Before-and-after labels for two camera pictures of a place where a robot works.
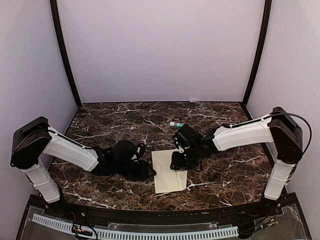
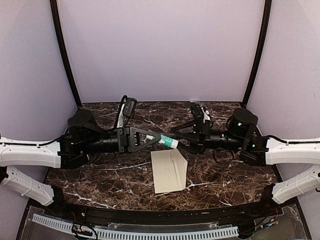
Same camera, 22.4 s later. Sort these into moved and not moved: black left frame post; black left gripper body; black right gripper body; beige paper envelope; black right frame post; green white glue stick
Moved: black right gripper body; green white glue stick; black left gripper body
Not moved: black right frame post; beige paper envelope; black left frame post
